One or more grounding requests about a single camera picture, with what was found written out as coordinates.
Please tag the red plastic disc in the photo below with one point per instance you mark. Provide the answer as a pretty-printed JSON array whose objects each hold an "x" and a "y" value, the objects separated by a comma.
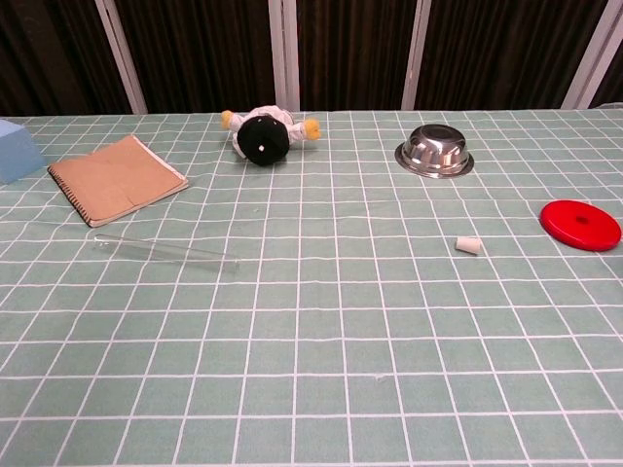
[{"x": 579, "y": 226}]

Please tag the brown spiral notebook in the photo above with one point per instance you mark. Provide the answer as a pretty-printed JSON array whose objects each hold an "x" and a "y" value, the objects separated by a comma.
[{"x": 117, "y": 180}]

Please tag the green checked tablecloth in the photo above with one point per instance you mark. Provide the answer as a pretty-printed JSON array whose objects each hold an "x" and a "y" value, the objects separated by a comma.
[{"x": 311, "y": 340}]

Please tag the transparent glass test tube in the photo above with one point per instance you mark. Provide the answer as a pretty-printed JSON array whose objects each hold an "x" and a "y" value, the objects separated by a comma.
[{"x": 170, "y": 250}]

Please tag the light blue foam block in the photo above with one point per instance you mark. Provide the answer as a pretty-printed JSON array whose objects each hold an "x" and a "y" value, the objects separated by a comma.
[{"x": 17, "y": 151}]

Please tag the white metal frame post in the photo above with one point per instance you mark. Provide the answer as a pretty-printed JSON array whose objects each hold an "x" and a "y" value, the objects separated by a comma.
[
  {"x": 591, "y": 53},
  {"x": 416, "y": 53},
  {"x": 283, "y": 53},
  {"x": 121, "y": 53}
]

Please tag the plush doll with black hair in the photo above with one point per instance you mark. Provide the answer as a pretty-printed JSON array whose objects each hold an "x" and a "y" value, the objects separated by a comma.
[{"x": 263, "y": 141}]

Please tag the upturned stainless steel bowl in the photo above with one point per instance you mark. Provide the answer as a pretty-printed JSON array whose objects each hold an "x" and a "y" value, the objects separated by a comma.
[{"x": 434, "y": 153}]

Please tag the small white stopper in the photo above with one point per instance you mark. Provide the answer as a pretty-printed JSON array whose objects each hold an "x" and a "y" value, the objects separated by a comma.
[{"x": 468, "y": 244}]

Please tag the black curtain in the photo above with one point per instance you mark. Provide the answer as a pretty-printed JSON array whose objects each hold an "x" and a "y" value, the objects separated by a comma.
[{"x": 209, "y": 48}]

